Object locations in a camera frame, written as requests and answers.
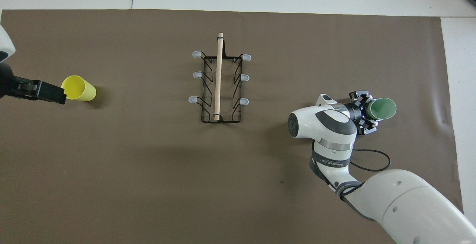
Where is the pale green plastic cup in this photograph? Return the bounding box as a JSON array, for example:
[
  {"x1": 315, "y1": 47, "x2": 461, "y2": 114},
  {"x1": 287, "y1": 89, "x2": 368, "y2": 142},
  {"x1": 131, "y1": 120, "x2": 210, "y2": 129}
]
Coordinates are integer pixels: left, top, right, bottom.
[{"x1": 366, "y1": 97, "x2": 397, "y2": 121}]

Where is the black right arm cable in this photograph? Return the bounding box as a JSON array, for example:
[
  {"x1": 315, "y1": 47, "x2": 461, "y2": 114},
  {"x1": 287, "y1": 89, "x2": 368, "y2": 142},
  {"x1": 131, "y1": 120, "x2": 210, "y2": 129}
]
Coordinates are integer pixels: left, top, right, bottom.
[{"x1": 350, "y1": 148, "x2": 391, "y2": 172}]

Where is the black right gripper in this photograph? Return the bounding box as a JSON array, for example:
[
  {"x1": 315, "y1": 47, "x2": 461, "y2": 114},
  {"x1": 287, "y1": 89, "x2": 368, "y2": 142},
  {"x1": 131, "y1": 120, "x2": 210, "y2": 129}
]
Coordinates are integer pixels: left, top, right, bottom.
[{"x1": 344, "y1": 91, "x2": 378, "y2": 136}]

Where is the brown table mat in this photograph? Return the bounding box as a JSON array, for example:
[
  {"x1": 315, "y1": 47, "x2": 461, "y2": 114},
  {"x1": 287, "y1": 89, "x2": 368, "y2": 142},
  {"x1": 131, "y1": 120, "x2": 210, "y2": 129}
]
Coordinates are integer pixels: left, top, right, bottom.
[{"x1": 0, "y1": 9, "x2": 463, "y2": 244}]

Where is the yellow plastic cup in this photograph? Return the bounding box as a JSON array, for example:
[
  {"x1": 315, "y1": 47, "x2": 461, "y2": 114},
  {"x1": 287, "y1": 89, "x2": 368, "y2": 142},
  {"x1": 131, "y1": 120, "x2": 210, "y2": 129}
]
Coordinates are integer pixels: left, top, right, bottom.
[{"x1": 61, "y1": 75, "x2": 97, "y2": 102}]

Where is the black wire cup rack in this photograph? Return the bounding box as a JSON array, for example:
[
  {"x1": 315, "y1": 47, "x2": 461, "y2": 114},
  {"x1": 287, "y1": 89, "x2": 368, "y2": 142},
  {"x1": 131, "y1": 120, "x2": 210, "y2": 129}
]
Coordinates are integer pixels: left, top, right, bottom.
[{"x1": 188, "y1": 32, "x2": 252, "y2": 124}]

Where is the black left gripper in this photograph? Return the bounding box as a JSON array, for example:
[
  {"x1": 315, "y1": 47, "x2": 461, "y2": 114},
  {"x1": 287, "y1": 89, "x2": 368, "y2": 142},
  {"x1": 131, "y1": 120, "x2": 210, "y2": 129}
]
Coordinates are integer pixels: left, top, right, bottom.
[{"x1": 0, "y1": 64, "x2": 67, "y2": 105}]

